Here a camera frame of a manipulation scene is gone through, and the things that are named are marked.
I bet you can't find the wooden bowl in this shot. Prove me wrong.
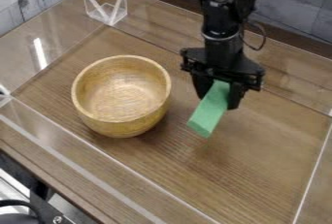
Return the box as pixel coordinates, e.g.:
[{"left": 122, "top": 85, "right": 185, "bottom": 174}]
[{"left": 71, "top": 54, "right": 171, "bottom": 138}]

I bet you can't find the clear acrylic tray wall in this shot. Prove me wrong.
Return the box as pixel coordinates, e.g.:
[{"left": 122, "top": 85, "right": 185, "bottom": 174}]
[{"left": 0, "top": 0, "right": 332, "bottom": 224}]

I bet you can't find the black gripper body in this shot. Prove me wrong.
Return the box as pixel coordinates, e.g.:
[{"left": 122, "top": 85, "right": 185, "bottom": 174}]
[{"left": 181, "top": 36, "right": 265, "bottom": 91}]

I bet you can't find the clear acrylic corner bracket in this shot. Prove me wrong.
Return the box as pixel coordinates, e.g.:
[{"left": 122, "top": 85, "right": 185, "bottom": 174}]
[{"left": 83, "top": 0, "right": 127, "bottom": 26}]

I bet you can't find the black cable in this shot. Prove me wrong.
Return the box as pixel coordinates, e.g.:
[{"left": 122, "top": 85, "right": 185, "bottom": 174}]
[{"left": 0, "top": 198, "right": 38, "bottom": 224}]

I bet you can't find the green rectangular block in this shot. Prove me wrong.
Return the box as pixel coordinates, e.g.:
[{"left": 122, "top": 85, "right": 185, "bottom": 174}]
[{"left": 186, "top": 80, "right": 229, "bottom": 138}]

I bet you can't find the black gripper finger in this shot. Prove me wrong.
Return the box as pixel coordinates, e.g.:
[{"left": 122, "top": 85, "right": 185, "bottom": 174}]
[
  {"left": 191, "top": 74, "right": 214, "bottom": 99},
  {"left": 228, "top": 82, "right": 248, "bottom": 110}
]

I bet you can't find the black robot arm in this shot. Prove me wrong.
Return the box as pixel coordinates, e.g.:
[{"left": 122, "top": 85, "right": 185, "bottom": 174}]
[{"left": 181, "top": 0, "right": 266, "bottom": 110}]

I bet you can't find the black metal frame bracket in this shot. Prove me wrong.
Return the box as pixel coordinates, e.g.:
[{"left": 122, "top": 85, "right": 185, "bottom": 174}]
[{"left": 28, "top": 191, "right": 94, "bottom": 224}]

